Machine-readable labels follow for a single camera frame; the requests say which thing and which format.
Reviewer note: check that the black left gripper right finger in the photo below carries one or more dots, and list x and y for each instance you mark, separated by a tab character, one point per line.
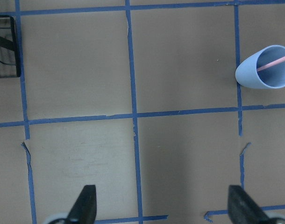
242	209

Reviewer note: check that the light blue plastic cup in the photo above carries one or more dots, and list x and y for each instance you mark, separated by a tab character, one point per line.
270	78

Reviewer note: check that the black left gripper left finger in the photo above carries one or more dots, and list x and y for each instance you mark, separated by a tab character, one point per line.
84	209

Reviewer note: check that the pink chopstick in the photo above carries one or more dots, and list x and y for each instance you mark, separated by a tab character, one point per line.
271	64

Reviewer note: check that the black wire mug rack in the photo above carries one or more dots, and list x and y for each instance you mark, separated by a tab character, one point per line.
10	60

